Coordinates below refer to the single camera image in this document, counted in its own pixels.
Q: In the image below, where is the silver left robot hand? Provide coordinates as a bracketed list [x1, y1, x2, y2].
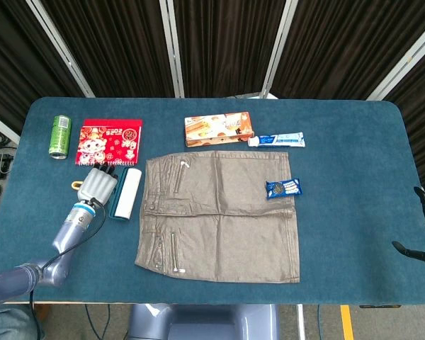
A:
[76, 162, 120, 208]

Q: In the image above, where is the teal handled white lint roller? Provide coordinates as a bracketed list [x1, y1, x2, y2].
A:
[71, 167, 143, 222]

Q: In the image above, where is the grey brown zip skirt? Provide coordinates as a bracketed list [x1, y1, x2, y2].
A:
[133, 150, 301, 284]

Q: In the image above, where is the red spiral cartoon calendar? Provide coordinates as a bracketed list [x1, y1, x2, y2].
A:
[74, 118, 144, 167]

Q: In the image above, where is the green drink can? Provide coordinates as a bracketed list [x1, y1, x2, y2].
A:
[48, 114, 73, 160]

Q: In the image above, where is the teal felt table cover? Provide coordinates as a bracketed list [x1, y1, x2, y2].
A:
[0, 97, 425, 306]

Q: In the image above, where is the orange snack box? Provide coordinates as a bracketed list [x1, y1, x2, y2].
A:
[183, 111, 255, 147]

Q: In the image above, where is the white table leg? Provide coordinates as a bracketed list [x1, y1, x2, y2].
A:
[296, 303, 306, 340]

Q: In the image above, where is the blue Oreo cookie pack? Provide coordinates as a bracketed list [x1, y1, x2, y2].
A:
[265, 177, 303, 201]

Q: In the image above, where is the blue denim trouser leg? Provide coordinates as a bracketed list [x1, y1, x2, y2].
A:
[0, 305, 43, 340]

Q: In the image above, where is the blue grey robot torso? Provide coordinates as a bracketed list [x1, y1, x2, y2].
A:
[127, 303, 281, 340]

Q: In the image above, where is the white blue toothpaste tube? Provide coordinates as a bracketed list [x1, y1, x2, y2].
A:
[247, 132, 306, 148]

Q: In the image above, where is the white partition frame post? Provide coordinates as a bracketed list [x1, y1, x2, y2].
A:
[25, 0, 96, 98]
[261, 0, 299, 99]
[0, 108, 21, 145]
[158, 0, 186, 98]
[366, 25, 425, 101]

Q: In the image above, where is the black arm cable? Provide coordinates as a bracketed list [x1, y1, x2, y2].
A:
[28, 198, 107, 340]

